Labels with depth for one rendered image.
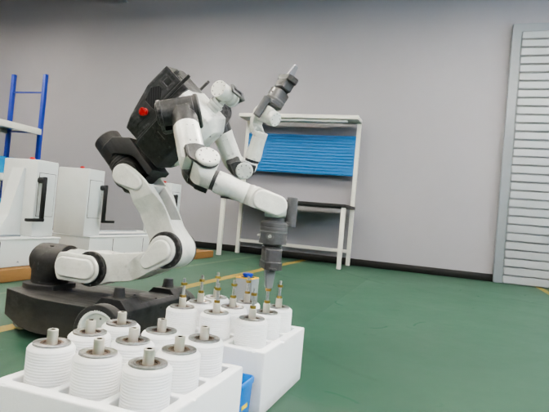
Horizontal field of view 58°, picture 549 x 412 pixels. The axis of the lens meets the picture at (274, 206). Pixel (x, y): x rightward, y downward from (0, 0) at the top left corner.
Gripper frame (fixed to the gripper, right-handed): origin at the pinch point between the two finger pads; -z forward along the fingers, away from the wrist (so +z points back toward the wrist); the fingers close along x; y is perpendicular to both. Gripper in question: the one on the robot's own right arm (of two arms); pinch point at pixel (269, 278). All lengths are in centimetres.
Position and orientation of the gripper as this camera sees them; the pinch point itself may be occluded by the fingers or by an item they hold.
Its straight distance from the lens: 159.5
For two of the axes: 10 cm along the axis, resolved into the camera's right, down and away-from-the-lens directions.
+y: -9.7, -0.9, -2.2
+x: -2.2, 0.0, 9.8
